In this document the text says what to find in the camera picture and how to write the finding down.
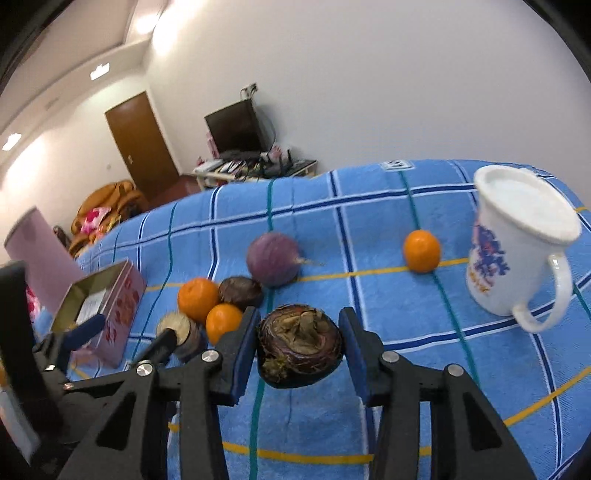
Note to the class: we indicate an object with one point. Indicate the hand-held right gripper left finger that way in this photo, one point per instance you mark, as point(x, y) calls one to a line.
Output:
point(243, 362)

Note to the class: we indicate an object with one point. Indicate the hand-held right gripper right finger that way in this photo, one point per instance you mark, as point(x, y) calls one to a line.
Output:
point(353, 364)

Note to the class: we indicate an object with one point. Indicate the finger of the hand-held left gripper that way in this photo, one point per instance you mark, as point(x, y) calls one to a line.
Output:
point(162, 346)
point(85, 330)

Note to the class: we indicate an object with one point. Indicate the cylindrical taro piece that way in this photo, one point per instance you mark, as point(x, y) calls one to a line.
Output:
point(178, 321)

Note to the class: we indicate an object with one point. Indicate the small orange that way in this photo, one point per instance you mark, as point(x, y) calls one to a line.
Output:
point(221, 323)

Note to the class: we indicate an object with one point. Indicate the pink tin box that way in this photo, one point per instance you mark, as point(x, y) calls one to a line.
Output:
point(122, 304)

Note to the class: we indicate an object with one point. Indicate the dark water chestnut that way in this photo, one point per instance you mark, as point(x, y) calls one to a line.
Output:
point(300, 350)

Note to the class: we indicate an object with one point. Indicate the large orange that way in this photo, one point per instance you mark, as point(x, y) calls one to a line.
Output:
point(197, 297)

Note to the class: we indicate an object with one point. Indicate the dark brown chestnut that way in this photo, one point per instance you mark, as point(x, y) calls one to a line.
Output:
point(240, 291)

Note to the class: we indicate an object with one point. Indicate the newspaper sheet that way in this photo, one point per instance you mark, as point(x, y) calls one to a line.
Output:
point(90, 305)

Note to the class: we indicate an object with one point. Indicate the pink tumbler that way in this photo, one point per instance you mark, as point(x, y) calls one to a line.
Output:
point(41, 263)

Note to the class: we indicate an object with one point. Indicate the orange leather sofa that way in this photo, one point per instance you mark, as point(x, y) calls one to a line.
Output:
point(81, 240)

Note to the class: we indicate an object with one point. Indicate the purple onion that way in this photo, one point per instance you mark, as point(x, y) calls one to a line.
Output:
point(272, 261)

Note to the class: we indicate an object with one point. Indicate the pink floral pillow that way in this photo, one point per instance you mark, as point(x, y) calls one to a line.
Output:
point(96, 218)

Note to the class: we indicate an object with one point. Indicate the medium orange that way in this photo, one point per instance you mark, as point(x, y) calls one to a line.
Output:
point(421, 251)

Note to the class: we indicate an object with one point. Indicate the orange leather armchair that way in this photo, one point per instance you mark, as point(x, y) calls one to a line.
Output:
point(124, 196)

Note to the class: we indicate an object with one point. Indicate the blue plaid blanket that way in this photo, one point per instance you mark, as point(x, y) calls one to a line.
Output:
point(369, 221)

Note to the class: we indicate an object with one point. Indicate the white television stand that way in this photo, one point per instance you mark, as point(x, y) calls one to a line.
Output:
point(210, 179)

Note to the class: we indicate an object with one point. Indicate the white set-top box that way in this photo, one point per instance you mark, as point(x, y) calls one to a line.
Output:
point(208, 166)

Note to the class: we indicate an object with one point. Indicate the white printed mug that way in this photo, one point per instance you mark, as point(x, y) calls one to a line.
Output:
point(508, 258)

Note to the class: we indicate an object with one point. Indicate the rectangular ceiling light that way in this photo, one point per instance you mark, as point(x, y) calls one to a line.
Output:
point(100, 70)
point(11, 141)

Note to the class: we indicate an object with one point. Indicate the brown wooden door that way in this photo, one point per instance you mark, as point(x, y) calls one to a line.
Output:
point(138, 143)

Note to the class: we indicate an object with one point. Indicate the black router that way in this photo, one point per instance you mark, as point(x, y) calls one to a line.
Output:
point(285, 162)

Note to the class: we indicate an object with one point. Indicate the pink gift bag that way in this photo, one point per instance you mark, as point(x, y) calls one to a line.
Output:
point(212, 145)

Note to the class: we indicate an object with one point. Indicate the black television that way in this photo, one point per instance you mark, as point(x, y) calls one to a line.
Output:
point(235, 127)

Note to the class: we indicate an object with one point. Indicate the wall power outlet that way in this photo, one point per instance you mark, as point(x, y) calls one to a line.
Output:
point(249, 90)

